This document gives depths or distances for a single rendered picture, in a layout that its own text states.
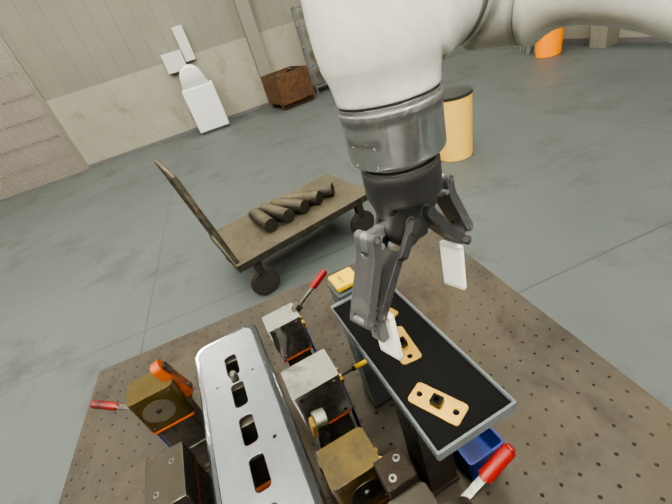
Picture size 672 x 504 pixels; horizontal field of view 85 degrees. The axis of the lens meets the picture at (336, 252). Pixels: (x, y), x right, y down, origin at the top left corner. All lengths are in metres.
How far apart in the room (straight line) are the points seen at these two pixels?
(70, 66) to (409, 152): 10.42
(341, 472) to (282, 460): 0.18
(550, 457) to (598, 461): 0.10
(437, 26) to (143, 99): 10.19
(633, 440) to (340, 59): 1.07
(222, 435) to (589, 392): 0.92
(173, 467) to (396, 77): 0.81
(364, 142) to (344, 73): 0.06
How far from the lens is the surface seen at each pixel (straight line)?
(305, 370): 0.77
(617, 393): 1.24
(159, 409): 1.05
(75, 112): 10.75
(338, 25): 0.29
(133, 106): 10.48
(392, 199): 0.34
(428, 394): 0.62
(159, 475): 0.91
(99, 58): 10.50
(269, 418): 0.88
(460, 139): 4.15
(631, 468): 1.14
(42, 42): 10.74
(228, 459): 0.88
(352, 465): 0.68
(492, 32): 0.40
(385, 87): 0.30
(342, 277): 0.87
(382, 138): 0.31
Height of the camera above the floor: 1.68
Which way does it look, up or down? 33 degrees down
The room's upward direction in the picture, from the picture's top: 18 degrees counter-clockwise
